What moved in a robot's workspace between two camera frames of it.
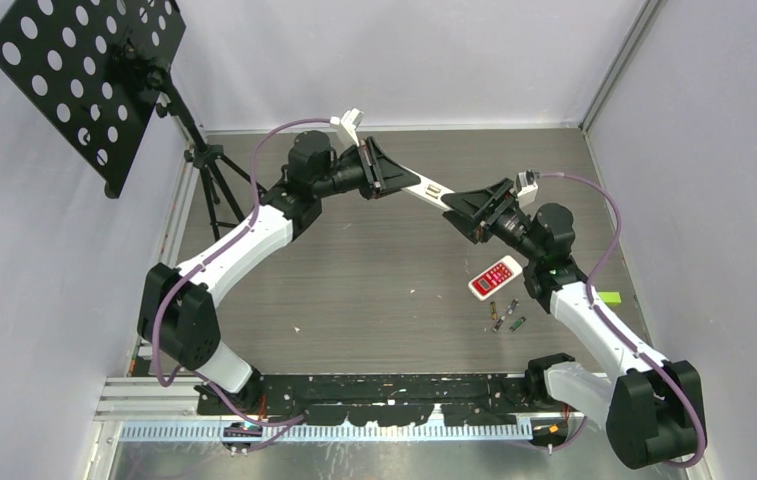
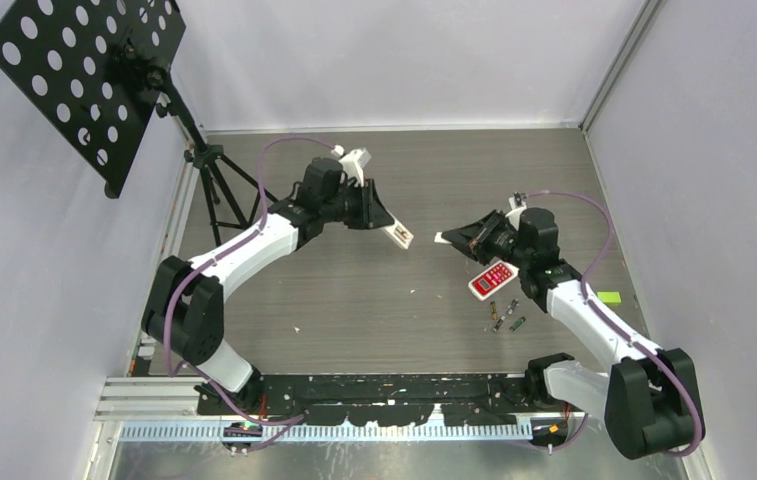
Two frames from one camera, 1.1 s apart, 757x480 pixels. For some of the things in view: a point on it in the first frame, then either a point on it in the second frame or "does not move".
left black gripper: (381, 175) -> (372, 213)
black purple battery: (514, 303) does not move
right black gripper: (474, 214) -> (473, 240)
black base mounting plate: (400, 399) does not move
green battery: (517, 324) does not move
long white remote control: (427, 190) -> (399, 234)
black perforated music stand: (96, 71) does not move
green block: (610, 298) does not move
